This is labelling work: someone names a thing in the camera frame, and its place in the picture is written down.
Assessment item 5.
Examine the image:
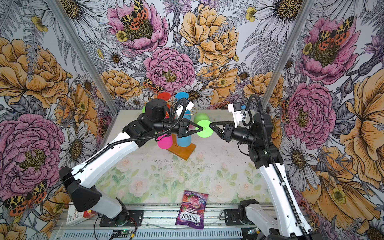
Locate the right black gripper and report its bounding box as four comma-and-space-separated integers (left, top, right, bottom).
209, 121, 258, 145

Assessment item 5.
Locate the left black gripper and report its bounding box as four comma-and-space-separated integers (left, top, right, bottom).
154, 117, 203, 139

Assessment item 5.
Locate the blue wine glass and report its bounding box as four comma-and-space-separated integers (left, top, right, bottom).
176, 136, 192, 148
175, 92, 194, 120

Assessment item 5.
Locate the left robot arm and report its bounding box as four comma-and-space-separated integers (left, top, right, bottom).
59, 98, 203, 226

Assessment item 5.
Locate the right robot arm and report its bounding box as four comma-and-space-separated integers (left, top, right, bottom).
210, 95, 322, 240

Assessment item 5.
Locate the pink wine glass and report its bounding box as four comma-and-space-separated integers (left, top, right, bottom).
156, 134, 173, 150

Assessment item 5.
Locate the red wine glass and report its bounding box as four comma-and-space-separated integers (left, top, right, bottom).
157, 92, 172, 109

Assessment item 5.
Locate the purple Fox's candy bag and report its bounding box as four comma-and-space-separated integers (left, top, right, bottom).
176, 190, 209, 230

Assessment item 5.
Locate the green circuit board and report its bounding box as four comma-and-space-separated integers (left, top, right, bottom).
112, 229, 136, 238

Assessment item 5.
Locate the white red cardboard box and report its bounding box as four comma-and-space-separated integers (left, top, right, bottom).
66, 205, 98, 226

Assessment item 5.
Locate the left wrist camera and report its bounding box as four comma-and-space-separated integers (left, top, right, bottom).
174, 99, 194, 120

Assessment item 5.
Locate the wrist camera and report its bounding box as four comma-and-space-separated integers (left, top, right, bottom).
228, 103, 247, 128
174, 99, 194, 120

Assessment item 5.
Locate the gold wire glass rack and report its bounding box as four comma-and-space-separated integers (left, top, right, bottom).
167, 131, 196, 160

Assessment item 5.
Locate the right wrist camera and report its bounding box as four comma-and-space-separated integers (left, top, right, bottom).
228, 103, 247, 128

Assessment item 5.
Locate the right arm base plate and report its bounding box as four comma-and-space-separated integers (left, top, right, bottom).
224, 209, 249, 226

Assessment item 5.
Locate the aluminium front rail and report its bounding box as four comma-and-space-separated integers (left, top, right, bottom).
53, 203, 304, 231

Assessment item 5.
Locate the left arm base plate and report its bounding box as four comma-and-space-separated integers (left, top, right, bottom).
99, 210, 144, 227

